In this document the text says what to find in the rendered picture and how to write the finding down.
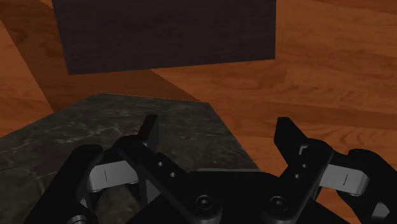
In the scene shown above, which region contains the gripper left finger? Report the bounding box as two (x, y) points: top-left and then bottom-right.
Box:
(23, 115), (223, 224)

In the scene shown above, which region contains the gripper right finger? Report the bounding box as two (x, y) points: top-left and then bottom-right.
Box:
(260, 116), (397, 224)

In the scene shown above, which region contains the dark robot stand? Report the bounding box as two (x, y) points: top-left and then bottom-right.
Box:
(51, 0), (277, 76)

